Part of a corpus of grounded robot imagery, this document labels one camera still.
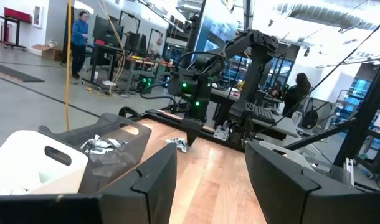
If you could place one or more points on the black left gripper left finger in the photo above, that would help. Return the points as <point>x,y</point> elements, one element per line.
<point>140,199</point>

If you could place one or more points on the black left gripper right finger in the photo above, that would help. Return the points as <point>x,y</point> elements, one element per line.
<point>296,199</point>

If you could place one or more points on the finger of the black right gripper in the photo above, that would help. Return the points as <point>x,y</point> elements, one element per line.
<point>197,129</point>
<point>187,129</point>

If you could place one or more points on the small printed wipe packet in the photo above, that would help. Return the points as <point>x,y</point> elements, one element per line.
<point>96,151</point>
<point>118,143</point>
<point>172,141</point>
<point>181,147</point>
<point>102,141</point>
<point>88,145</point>

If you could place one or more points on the white gauze packet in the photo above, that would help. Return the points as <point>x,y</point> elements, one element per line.
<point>6,186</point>

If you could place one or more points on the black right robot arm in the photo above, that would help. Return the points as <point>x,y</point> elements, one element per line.
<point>255,62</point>

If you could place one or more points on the grey cart top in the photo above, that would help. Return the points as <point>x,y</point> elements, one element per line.
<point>221,93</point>

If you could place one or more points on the black computer blue light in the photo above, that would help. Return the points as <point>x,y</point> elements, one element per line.
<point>166,79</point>

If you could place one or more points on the grey translucent plastic bin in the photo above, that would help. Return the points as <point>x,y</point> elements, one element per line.
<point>137,140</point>

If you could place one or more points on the black computer green lights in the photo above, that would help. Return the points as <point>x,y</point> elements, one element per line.
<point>145,84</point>

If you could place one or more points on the silver table clamp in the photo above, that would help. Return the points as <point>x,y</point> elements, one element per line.
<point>349,172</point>

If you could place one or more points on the black keyboard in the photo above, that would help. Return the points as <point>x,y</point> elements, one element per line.
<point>264,114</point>

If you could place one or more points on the wooden top desk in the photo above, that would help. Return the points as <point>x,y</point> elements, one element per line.
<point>152,62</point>

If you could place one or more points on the grey desk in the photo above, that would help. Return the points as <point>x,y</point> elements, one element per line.
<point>286,127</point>

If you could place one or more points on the person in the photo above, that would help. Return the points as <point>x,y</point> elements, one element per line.
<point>297,93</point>
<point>79,34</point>
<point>155,46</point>

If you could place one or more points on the large blue display screen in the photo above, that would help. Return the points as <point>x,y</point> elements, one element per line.
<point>215,28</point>

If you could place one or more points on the black backpack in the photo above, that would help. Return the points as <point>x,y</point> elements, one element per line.
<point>310,118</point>

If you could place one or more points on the flat white object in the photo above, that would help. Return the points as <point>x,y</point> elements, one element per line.
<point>109,83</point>

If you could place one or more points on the grey mesh office chair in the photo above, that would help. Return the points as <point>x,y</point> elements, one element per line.
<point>328,109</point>

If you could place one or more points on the black side table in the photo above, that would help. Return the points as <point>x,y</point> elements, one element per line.
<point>377,137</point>

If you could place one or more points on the black legged desk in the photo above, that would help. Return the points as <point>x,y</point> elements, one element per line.
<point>98,62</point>

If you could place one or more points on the small red object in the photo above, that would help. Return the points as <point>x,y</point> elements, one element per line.
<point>99,41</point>

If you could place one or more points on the black monitor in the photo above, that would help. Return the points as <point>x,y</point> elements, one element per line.
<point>107,29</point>

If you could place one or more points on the shelf with blue bins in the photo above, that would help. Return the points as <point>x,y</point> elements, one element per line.
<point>359,88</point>

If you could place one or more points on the white plastic bin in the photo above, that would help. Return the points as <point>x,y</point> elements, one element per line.
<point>21,146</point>

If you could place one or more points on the brown cardboard box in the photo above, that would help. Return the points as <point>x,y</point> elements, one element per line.
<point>48,52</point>

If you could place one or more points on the dark floor mat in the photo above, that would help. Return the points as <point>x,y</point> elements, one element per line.
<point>12,73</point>

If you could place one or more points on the red topped black table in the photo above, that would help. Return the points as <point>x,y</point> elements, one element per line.
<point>17,15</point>

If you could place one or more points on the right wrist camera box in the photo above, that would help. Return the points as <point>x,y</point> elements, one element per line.
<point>179,88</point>

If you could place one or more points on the black slanted post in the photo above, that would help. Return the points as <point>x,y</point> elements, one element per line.
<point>194,31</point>

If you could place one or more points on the black metal frame stand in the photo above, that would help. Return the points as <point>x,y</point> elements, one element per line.
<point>154,30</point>
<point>129,14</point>

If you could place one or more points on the small black ceiling camera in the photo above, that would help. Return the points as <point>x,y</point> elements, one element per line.
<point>306,52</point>

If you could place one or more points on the long silver duct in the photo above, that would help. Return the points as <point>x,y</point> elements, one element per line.
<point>333,17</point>

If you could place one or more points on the white wall cabinet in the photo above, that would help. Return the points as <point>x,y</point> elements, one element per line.
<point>37,15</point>

